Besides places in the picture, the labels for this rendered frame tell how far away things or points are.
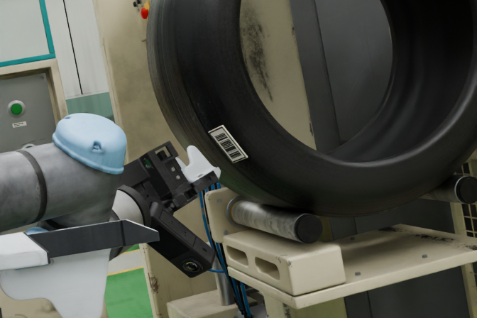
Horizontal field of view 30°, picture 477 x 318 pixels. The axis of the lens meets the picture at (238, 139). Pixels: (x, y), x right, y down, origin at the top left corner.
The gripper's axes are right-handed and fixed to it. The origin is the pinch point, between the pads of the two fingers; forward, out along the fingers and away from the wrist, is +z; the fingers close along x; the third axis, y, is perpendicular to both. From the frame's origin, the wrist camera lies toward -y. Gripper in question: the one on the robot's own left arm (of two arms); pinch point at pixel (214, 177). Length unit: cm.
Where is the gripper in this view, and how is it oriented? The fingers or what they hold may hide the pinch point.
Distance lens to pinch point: 122.9
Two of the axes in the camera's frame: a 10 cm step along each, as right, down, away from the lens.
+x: -7.0, 4.4, 5.6
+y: -5.3, -8.5, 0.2
